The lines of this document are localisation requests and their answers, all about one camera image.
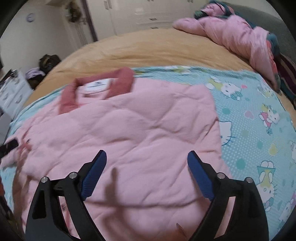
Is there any pink padded jacket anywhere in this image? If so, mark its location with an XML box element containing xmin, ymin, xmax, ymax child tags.
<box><xmin>0</xmin><ymin>67</ymin><xmax>232</xmax><ymax>241</ymax></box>

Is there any black bag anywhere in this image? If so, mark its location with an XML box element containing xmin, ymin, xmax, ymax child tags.
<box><xmin>38</xmin><ymin>54</ymin><xmax>61</xmax><ymax>73</ymax></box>

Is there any purple cloth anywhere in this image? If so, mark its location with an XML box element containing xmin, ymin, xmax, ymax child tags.
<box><xmin>25</xmin><ymin>67</ymin><xmax>46</xmax><ymax>80</ymax></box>

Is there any cartoon cat printed blanket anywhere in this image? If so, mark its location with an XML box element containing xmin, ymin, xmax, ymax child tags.
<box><xmin>0</xmin><ymin>65</ymin><xmax>296</xmax><ymax>241</ymax></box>

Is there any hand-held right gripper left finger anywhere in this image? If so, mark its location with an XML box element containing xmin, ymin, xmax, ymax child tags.
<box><xmin>25</xmin><ymin>149</ymin><xmax>107</xmax><ymax>241</ymax></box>

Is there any hanging dried flower decoration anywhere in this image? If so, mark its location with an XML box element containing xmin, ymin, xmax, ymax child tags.
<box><xmin>65</xmin><ymin>0</ymin><xmax>84</xmax><ymax>24</ymax></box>

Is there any dark striped pillow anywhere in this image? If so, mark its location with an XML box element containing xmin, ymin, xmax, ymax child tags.
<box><xmin>276</xmin><ymin>54</ymin><xmax>296</xmax><ymax>105</ymax></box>

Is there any white wardrobe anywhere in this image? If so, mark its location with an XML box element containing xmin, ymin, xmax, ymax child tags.
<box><xmin>87</xmin><ymin>0</ymin><xmax>208</xmax><ymax>37</ymax></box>

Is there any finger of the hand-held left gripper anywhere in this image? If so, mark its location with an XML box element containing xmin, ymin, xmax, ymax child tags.
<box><xmin>0</xmin><ymin>138</ymin><xmax>19</xmax><ymax>159</ymax></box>

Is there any pink quilt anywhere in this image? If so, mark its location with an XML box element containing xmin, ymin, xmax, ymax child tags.
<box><xmin>173</xmin><ymin>0</ymin><xmax>283</xmax><ymax>93</ymax></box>

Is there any tan bed sheet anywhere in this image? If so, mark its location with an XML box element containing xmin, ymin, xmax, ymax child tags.
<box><xmin>23</xmin><ymin>28</ymin><xmax>262</xmax><ymax>107</ymax></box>

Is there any white drawer chest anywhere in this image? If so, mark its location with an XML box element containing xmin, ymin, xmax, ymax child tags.
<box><xmin>0</xmin><ymin>69</ymin><xmax>33</xmax><ymax>119</ymax></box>

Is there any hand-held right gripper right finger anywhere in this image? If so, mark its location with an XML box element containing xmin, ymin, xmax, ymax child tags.
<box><xmin>187</xmin><ymin>150</ymin><xmax>270</xmax><ymax>241</ymax></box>

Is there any dark grey headboard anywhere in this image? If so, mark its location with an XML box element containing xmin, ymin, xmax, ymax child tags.
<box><xmin>222</xmin><ymin>1</ymin><xmax>296</xmax><ymax>61</ymax></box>

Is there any dark clothes pile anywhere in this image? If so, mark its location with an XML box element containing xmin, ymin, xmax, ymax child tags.
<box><xmin>29</xmin><ymin>76</ymin><xmax>45</xmax><ymax>90</ymax></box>

